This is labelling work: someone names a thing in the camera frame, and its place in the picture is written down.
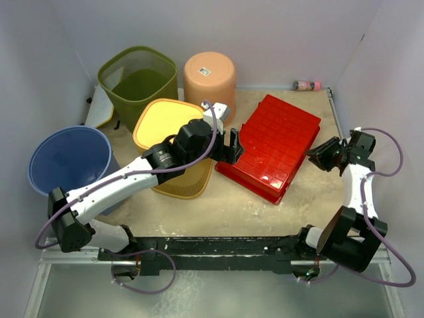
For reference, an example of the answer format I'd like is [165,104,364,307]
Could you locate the red plastic tray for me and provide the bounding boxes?
[215,95,321,204]

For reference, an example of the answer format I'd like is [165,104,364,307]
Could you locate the yellow mesh plastic basket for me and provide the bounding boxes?
[132,99,213,200]

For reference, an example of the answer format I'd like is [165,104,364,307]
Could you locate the orange round plastic bucket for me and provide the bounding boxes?
[184,52,237,124]

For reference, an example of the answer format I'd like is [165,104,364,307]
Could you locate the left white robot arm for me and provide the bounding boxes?
[48,119,244,260]

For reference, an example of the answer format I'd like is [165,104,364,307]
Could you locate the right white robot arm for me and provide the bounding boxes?
[294,129,388,273]

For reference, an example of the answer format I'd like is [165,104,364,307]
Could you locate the small pink capped bottle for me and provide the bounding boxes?
[293,81,321,91]

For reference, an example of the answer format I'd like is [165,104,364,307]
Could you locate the green mesh plastic basket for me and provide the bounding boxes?
[97,46,178,132]

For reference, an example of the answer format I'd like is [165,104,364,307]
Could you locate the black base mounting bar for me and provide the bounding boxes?
[98,228,322,280]

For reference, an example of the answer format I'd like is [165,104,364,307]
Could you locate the white yellow-edged board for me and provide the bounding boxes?
[84,85,114,128]

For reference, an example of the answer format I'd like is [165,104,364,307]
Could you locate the blue round plastic bucket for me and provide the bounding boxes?
[28,125,121,197]

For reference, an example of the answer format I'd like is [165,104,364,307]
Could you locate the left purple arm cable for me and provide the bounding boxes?
[34,99,219,250]

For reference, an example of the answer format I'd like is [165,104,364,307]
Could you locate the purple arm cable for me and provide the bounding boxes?
[331,127,417,288]
[34,99,219,250]

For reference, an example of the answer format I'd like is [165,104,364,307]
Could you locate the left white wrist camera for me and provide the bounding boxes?
[201,101,231,127]

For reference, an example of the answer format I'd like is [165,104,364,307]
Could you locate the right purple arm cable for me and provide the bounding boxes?
[331,127,417,288]

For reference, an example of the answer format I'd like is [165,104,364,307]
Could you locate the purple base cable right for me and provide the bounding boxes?
[296,256,337,286]

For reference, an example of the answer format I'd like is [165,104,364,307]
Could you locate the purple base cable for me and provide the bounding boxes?
[296,256,337,286]
[111,248,178,295]

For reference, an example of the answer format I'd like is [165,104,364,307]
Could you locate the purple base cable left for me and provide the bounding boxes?
[111,248,178,295]

